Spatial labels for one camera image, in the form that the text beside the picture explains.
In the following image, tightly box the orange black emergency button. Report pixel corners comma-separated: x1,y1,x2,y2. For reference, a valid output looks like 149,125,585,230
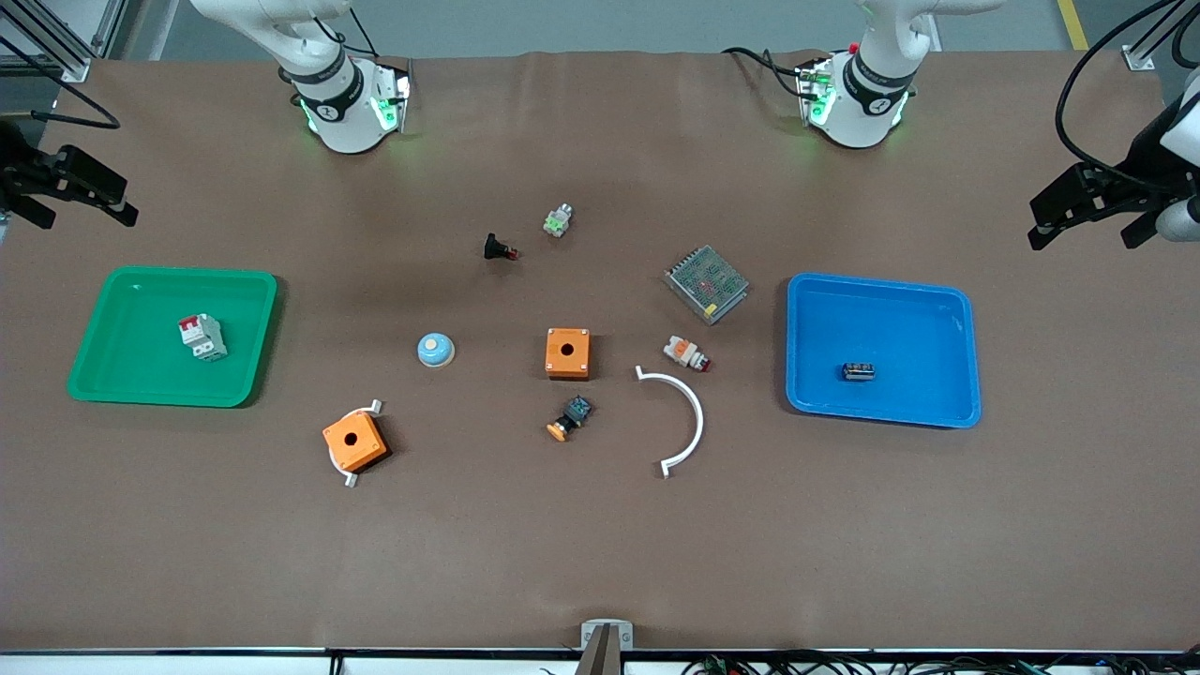
546,395,594,443

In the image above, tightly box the black arm base cable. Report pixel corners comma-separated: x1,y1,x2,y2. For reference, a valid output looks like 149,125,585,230
309,0,378,59
720,45,809,100

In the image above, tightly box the metal mesh power supply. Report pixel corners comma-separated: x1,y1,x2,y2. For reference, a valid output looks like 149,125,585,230
664,245,751,326

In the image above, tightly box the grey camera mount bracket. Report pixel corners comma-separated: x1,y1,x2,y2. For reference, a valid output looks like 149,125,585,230
574,620,635,675

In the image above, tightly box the large white arc bracket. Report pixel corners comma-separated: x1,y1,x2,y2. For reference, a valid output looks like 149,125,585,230
635,366,705,480

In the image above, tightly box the aluminium frame post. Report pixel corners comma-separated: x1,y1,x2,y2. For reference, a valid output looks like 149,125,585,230
1122,0,1200,72
0,0,128,83

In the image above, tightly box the blue plastic tray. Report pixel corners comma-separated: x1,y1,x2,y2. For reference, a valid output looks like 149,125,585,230
786,272,983,429

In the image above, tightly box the white red circuit breaker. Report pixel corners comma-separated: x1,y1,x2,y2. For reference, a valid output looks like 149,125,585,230
178,313,229,363

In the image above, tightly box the orange button box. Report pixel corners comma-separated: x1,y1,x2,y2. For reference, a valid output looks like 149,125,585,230
546,327,593,381
322,411,389,473

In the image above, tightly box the brown table mat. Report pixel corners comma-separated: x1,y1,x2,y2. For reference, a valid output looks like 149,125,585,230
0,50,1200,653

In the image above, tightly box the orange box on bracket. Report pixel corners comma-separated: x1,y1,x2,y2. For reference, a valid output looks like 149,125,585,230
328,399,385,489

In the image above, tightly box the white table edge rail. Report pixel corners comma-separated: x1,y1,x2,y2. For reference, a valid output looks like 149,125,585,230
0,647,1200,675

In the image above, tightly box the black cable bundle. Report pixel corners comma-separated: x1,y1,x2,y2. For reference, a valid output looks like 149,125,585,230
680,650,1200,675

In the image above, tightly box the green plastic tray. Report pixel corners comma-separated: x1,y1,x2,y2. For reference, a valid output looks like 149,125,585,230
66,266,279,409

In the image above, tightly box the orange white red switch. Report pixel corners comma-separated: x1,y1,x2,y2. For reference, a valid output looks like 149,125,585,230
663,336,713,373

